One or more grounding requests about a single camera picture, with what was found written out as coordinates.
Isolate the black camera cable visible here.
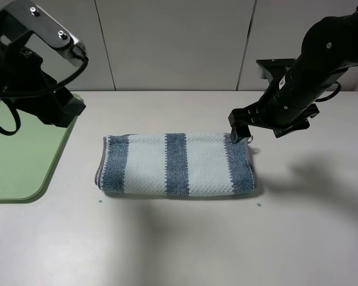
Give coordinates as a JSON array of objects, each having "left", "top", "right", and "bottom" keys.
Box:
[
  {"left": 0, "top": 47, "right": 90, "bottom": 136},
  {"left": 316, "top": 82, "right": 342, "bottom": 104}
]

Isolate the blue white striped towel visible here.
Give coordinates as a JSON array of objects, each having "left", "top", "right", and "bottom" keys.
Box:
[{"left": 95, "top": 133, "right": 256, "bottom": 197}]

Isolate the light green plastic tray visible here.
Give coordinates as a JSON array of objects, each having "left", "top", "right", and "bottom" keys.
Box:
[{"left": 0, "top": 111, "right": 75, "bottom": 203}]

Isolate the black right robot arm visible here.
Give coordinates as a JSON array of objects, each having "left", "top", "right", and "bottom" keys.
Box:
[{"left": 229, "top": 6, "right": 358, "bottom": 144}]

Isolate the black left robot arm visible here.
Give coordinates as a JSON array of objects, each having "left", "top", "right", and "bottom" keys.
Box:
[{"left": 0, "top": 11, "right": 89, "bottom": 136}]

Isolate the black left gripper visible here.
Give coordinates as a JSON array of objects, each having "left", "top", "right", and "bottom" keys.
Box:
[{"left": 16, "top": 49, "right": 86, "bottom": 128}]

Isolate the black right camera cable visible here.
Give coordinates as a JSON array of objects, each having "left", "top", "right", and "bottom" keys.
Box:
[{"left": 316, "top": 82, "right": 342, "bottom": 104}]

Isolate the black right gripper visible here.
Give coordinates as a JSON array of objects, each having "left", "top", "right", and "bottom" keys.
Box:
[{"left": 229, "top": 102, "right": 319, "bottom": 144}]

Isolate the black left camera cable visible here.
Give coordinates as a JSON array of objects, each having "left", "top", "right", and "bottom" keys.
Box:
[{"left": 0, "top": 47, "right": 90, "bottom": 136}]

